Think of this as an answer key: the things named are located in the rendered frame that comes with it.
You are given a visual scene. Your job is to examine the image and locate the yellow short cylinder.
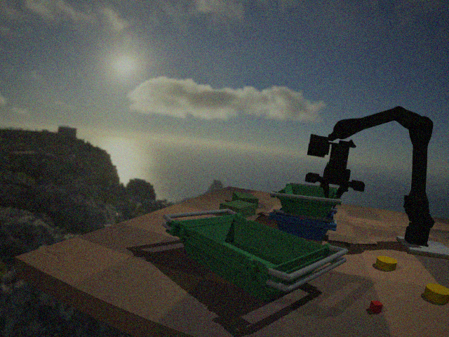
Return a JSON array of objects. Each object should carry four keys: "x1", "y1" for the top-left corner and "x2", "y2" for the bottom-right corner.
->
[
  {"x1": 376, "y1": 256, "x2": 397, "y2": 271},
  {"x1": 424, "y1": 283, "x2": 449, "y2": 304}
]

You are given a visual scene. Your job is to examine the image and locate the blue plastic tray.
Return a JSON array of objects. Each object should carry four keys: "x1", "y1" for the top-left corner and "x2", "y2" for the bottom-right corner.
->
[{"x1": 267, "y1": 212, "x2": 337, "y2": 241}]

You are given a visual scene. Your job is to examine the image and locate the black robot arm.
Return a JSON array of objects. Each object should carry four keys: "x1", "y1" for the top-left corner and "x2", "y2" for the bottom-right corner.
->
[{"x1": 307, "y1": 106, "x2": 435, "y2": 247}]

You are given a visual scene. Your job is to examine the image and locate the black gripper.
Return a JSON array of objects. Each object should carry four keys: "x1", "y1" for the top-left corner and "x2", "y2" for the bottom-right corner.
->
[{"x1": 305, "y1": 159, "x2": 365, "y2": 198}]

